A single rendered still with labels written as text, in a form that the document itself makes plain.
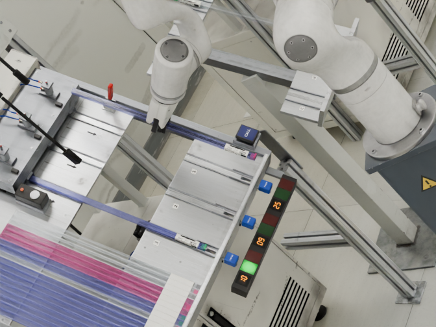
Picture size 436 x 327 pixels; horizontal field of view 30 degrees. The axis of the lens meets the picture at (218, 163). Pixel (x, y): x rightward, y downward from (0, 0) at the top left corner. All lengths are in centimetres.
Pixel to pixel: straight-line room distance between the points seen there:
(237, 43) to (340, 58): 145
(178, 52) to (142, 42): 266
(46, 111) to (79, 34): 207
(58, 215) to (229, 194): 43
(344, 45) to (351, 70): 8
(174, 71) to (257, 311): 97
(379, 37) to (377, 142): 125
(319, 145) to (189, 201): 51
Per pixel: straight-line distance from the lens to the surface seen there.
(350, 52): 169
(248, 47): 309
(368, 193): 252
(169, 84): 180
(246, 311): 245
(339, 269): 282
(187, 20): 179
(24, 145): 212
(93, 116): 221
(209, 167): 210
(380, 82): 176
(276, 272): 254
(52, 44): 412
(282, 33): 160
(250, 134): 210
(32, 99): 219
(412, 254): 265
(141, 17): 171
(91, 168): 212
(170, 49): 177
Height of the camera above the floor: 176
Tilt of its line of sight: 27 degrees down
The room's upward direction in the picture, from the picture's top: 47 degrees counter-clockwise
